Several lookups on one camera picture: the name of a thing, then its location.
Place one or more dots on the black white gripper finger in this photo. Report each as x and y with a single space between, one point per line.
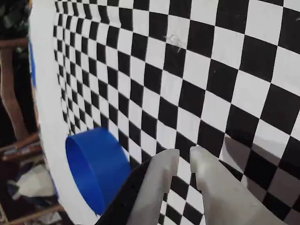
145 187

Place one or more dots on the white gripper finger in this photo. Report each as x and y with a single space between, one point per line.
222 199

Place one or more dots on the blue round bowl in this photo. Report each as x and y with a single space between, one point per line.
93 164

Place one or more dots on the blue tape strip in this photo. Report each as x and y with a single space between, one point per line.
53 185
32 68

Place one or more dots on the white blue penguin figure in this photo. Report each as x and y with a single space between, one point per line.
35 182

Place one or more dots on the black white checkered cloth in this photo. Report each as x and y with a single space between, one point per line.
211 70

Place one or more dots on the green leafy plant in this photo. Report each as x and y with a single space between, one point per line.
14 14

